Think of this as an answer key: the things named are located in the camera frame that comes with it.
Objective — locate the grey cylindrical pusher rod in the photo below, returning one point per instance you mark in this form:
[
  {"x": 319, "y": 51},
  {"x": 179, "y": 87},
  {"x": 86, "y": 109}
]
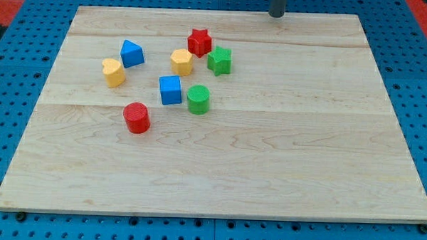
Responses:
[{"x": 277, "y": 8}]

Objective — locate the red star block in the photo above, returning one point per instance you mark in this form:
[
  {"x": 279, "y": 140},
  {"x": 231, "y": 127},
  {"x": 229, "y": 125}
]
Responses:
[{"x": 199, "y": 42}]

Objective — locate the green star block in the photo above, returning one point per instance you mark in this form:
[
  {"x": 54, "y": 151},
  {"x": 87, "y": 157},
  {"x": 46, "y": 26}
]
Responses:
[{"x": 219, "y": 61}]

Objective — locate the yellow hexagon block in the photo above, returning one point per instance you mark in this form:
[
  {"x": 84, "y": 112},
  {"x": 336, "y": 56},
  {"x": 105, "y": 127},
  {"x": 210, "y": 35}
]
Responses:
[{"x": 182, "y": 62}]

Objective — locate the green cylinder block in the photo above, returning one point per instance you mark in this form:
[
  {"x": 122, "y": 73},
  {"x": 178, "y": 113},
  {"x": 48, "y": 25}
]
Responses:
[{"x": 198, "y": 99}]

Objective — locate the blue cube block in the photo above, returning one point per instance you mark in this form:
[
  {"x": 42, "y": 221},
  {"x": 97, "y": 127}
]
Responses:
[{"x": 170, "y": 89}]

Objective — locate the blue triangle block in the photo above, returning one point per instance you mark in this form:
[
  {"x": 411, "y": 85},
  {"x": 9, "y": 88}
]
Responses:
[{"x": 131, "y": 54}]

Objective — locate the wooden board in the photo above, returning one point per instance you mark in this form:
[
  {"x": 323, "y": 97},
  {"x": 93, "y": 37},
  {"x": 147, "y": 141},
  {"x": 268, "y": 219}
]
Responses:
[{"x": 302, "y": 129}]

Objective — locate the yellow heart block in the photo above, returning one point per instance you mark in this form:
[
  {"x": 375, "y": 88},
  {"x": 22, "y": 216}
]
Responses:
[{"x": 113, "y": 72}]

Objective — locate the red cylinder block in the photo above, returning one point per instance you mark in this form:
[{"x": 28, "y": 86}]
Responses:
[{"x": 136, "y": 117}]

